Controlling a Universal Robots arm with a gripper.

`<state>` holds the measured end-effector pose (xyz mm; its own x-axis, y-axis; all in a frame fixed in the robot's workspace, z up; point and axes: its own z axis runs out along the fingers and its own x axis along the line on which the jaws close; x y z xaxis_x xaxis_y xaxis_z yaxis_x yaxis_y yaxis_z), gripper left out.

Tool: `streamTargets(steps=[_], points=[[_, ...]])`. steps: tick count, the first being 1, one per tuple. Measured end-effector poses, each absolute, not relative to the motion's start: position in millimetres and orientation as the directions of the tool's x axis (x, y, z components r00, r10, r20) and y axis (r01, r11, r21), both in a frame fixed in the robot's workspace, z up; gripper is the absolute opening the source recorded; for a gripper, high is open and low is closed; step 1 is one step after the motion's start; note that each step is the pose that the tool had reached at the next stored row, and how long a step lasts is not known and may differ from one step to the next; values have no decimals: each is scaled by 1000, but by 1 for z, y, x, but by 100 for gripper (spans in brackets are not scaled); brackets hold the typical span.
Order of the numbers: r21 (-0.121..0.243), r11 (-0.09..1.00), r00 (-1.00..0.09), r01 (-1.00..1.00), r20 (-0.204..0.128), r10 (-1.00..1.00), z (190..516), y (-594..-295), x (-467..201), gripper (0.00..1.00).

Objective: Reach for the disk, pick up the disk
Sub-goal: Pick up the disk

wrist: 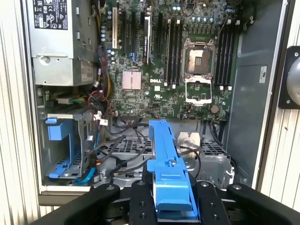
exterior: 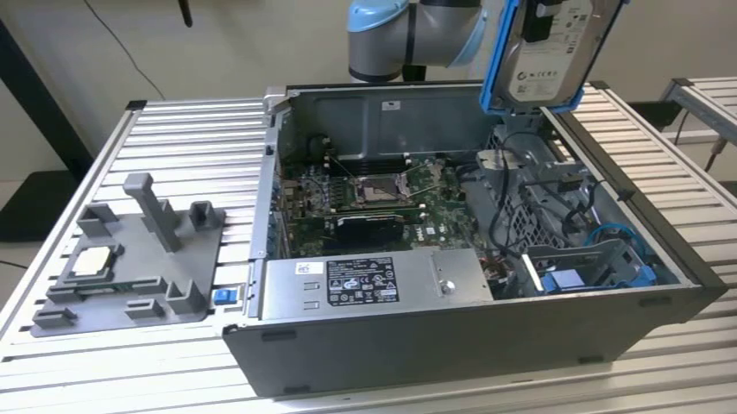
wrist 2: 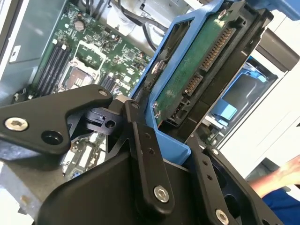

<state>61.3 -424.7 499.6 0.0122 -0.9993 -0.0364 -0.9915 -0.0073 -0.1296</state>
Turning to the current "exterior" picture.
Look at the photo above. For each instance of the green RAM stick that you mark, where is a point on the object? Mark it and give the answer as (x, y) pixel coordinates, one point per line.
(115, 287)

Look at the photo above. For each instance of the black stand with base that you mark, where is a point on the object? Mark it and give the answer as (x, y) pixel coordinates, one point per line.
(40, 207)

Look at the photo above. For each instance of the blue disk carrier in bay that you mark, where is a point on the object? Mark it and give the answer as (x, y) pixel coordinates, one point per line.
(566, 280)

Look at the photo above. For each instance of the blue case latch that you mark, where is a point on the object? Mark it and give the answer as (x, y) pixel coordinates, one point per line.
(225, 296)

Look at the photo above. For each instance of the grey parts rack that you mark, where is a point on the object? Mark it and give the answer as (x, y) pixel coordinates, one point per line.
(145, 276)

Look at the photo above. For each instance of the black box behind table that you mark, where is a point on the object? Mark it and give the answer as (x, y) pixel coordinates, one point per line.
(653, 114)

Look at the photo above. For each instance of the grey metal disk bay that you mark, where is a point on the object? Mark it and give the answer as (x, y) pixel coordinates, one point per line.
(605, 254)

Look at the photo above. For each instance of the open black PC case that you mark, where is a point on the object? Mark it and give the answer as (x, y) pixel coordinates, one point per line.
(432, 353)

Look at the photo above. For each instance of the hard disk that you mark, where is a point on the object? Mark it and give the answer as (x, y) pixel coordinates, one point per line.
(541, 77)

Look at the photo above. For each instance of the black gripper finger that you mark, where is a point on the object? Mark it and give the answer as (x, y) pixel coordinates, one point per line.
(544, 21)

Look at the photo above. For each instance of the metal locking lever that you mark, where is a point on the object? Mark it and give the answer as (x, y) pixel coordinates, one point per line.
(342, 167)

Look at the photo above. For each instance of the green motherboard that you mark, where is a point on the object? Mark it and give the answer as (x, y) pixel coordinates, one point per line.
(444, 215)

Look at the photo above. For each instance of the silver power supply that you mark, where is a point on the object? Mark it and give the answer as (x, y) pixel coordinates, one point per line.
(461, 276)

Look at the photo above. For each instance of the CPU socket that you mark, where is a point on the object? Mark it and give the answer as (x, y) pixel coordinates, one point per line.
(380, 190)

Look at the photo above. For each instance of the black RAM slot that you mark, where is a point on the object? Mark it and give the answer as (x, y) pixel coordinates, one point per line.
(374, 210)

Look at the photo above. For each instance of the black graphics card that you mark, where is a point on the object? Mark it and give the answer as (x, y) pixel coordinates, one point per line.
(369, 235)

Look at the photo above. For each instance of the black antenna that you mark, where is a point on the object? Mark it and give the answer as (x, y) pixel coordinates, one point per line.
(186, 13)

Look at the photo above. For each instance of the slatted metal side table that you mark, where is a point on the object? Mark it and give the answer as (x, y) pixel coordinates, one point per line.
(708, 99)

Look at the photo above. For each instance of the silver CPU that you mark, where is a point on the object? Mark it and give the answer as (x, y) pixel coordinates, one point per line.
(95, 262)

